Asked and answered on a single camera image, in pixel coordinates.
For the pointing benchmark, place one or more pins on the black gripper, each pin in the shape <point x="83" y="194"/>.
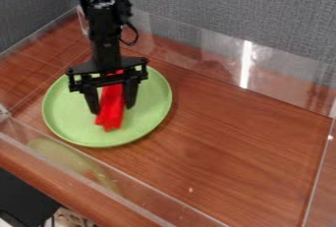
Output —
<point x="85" y="77"/>

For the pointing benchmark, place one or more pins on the red ridged carrot block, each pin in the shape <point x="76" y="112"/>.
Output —
<point x="112" y="107"/>

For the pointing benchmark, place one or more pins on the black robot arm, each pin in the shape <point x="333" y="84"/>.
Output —
<point x="109" y="68"/>

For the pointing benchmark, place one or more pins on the green round plate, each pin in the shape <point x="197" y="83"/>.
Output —
<point x="67" y="116"/>

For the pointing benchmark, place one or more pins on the clear acrylic enclosure wall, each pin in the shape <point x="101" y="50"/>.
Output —
<point x="241" y="157"/>

